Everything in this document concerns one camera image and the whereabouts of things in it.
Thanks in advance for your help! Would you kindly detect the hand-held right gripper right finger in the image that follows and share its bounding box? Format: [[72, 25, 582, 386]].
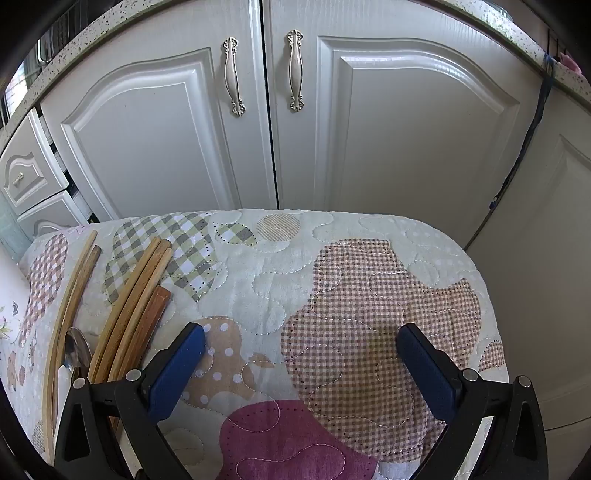
[[396, 323, 550, 480]]

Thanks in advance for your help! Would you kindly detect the dark brown wooden chopstick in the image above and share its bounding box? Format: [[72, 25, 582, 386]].
[[108, 285, 166, 384], [124, 288, 173, 372]]

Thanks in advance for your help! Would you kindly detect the plain white cabinet door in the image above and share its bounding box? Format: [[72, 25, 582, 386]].
[[464, 80, 591, 430]]

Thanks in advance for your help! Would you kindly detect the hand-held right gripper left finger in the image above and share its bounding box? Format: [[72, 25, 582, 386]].
[[53, 322, 206, 480]]

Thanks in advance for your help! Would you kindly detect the pale bamboo chopstick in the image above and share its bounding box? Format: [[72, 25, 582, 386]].
[[41, 229, 99, 455], [48, 244, 102, 430]]

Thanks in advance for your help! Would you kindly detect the white cabinet drawer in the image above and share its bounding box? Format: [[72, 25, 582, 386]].
[[16, 189, 95, 243], [0, 107, 71, 217]]

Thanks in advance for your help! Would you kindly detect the light wooden chopstick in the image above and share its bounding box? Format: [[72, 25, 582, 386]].
[[96, 241, 169, 383], [88, 237, 161, 381], [107, 248, 173, 383]]

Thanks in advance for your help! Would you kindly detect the pink cloth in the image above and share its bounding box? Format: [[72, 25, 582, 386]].
[[556, 51, 585, 75]]

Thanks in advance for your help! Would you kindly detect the ornate metal door handle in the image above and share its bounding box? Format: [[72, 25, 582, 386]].
[[285, 29, 305, 112], [222, 38, 247, 116]]

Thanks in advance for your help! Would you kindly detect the dark hanging cable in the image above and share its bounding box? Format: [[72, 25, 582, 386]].
[[487, 53, 557, 210]]

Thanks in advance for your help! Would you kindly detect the metal spoon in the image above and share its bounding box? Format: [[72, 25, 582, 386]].
[[63, 326, 93, 384]]

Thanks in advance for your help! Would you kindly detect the patchwork quilted mat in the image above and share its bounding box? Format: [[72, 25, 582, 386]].
[[0, 209, 511, 480]]

